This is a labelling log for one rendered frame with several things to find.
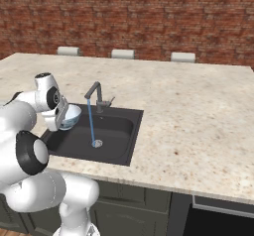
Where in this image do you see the black dishwasher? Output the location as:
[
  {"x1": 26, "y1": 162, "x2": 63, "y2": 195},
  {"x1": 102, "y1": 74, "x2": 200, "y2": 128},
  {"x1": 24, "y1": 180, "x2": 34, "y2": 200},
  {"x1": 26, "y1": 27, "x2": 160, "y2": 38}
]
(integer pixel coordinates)
[{"x1": 184, "y1": 193, "x2": 254, "y2": 236}]

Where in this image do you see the white and blue bowl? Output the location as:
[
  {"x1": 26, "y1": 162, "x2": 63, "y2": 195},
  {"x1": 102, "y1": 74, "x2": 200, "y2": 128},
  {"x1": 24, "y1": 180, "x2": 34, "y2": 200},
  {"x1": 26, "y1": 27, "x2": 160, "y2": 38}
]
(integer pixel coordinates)
[{"x1": 59, "y1": 103, "x2": 83, "y2": 131}]

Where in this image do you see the dark grey tap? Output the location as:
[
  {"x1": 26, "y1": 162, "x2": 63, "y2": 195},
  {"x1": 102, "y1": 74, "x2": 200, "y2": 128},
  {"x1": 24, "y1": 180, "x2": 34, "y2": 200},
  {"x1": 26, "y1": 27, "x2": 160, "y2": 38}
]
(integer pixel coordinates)
[{"x1": 83, "y1": 80, "x2": 116, "y2": 114}]

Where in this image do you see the dark green cupboard door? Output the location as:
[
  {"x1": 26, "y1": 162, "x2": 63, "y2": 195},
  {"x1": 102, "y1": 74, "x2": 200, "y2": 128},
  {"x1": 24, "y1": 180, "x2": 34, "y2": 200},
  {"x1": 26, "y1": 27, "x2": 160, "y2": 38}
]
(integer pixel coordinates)
[
  {"x1": 88, "y1": 199, "x2": 168, "y2": 236},
  {"x1": 0, "y1": 193, "x2": 63, "y2": 236}
]

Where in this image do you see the silver sink drain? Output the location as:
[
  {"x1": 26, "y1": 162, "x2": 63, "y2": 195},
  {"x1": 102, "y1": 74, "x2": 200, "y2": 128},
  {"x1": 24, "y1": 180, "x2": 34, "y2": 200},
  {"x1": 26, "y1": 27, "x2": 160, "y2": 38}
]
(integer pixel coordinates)
[{"x1": 91, "y1": 139, "x2": 104, "y2": 149}]

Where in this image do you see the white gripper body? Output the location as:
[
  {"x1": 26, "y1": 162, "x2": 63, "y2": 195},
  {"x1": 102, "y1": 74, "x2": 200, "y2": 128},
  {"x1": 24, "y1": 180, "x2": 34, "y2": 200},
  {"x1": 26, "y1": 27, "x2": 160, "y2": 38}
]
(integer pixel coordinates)
[{"x1": 41, "y1": 95, "x2": 69, "y2": 133}]

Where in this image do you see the dark green drawer front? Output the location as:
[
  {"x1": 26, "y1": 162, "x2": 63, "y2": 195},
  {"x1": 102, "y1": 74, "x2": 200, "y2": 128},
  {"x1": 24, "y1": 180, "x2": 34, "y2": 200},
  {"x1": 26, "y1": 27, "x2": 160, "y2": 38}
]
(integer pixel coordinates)
[{"x1": 97, "y1": 179, "x2": 173, "y2": 213}]

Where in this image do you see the dark grey sink basin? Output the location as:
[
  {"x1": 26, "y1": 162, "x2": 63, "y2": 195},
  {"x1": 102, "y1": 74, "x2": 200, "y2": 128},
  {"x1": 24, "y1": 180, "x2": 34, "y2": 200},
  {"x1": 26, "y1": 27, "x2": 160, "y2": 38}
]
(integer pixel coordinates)
[{"x1": 40, "y1": 102, "x2": 145, "y2": 167}]

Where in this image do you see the white stool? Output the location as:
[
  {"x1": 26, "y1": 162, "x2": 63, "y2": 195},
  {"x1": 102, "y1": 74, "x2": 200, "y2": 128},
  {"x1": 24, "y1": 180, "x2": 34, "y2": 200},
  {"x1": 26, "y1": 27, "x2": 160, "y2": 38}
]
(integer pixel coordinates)
[
  {"x1": 57, "y1": 46, "x2": 81, "y2": 57},
  {"x1": 110, "y1": 49, "x2": 136, "y2": 60},
  {"x1": 170, "y1": 52, "x2": 196, "y2": 63}
]

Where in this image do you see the blue water stream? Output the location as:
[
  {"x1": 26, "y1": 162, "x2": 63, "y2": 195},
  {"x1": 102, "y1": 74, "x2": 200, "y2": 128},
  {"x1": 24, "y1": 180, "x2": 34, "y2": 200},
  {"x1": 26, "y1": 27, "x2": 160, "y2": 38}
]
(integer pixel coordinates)
[{"x1": 86, "y1": 98, "x2": 97, "y2": 146}]

